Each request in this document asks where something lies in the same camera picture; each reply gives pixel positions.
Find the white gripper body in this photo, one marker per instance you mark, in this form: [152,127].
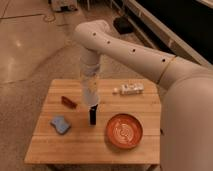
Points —
[89,75]

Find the white ceramic cup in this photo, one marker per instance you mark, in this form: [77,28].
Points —
[90,98]

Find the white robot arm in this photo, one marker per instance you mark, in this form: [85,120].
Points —
[186,142]

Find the orange ceramic plate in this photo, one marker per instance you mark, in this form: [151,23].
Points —
[124,131]

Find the brown rectangular block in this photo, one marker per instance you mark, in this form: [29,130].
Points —
[67,102]

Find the white pill blister pack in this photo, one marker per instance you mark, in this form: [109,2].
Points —
[129,89]

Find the blue sponge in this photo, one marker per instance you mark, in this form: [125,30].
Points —
[60,124]

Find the black box on floor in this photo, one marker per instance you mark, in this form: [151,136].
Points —
[122,25]

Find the wooden table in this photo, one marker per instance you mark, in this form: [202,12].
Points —
[86,144]

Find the grey equipment on floor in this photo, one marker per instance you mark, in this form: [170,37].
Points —
[60,5]

